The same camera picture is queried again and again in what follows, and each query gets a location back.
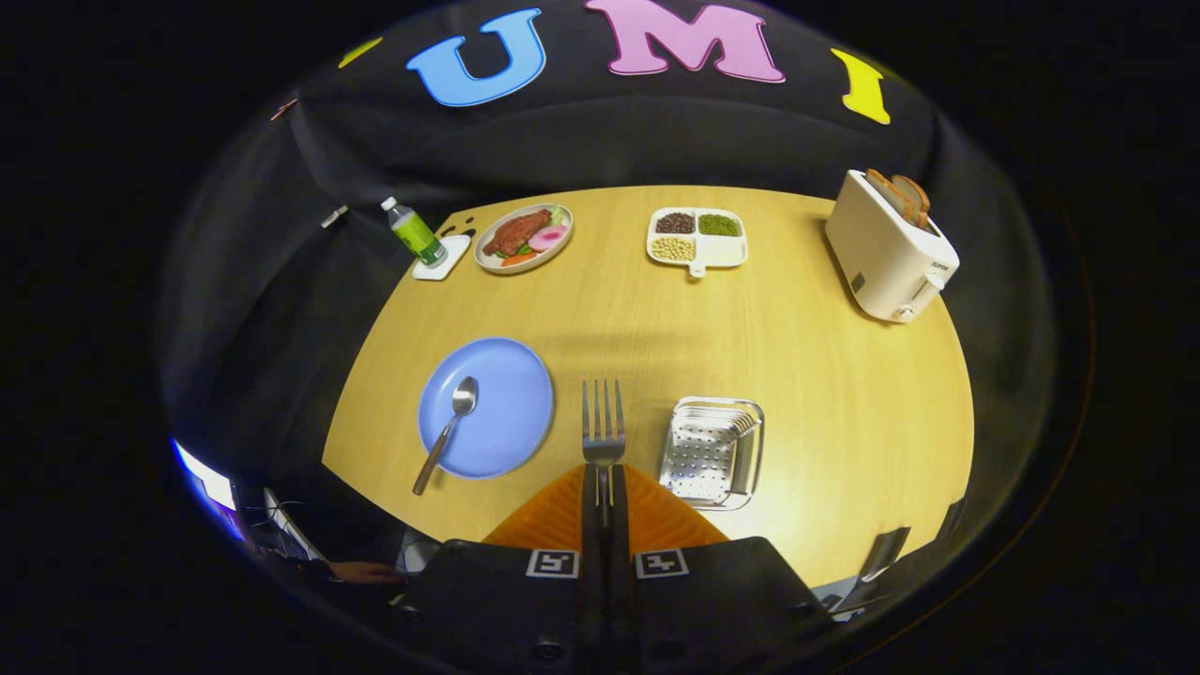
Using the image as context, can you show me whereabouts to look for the computer monitor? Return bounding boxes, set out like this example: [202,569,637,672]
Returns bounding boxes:
[172,439,247,543]

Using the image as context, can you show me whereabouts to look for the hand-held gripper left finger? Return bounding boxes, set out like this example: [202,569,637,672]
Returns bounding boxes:
[398,462,601,675]

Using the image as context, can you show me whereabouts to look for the metal fork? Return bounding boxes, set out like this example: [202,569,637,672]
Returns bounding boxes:
[581,379,626,531]

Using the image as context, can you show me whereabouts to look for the white divided dish with beans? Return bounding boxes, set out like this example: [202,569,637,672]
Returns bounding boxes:
[645,206,749,279]

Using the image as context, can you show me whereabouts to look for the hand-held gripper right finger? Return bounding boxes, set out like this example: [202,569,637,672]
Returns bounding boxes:
[609,462,835,675]

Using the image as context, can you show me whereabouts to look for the white coaster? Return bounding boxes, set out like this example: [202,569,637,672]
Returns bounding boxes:
[412,234,472,282]

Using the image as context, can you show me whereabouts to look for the toast bread slice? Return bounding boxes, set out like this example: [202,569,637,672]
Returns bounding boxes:
[891,174,932,231]
[864,169,915,221]

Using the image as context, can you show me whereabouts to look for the metal spoon with wooden handle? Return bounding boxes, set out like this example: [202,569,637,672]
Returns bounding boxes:
[412,376,480,497]

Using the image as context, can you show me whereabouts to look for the blue plate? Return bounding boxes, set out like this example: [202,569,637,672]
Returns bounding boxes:
[417,337,556,480]

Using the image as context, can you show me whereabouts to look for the plate of model food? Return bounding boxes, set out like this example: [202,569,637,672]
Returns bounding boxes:
[473,203,575,275]

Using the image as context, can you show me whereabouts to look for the white toaster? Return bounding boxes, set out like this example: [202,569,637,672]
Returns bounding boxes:
[825,169,961,324]

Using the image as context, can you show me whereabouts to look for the laptop computer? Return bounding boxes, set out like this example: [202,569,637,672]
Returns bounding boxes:
[262,487,329,563]

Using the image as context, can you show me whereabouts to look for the perforated metal tray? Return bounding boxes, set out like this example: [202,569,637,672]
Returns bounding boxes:
[658,396,765,512]

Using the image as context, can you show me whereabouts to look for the green drink bottle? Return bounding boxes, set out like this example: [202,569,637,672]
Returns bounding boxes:
[381,197,448,268]

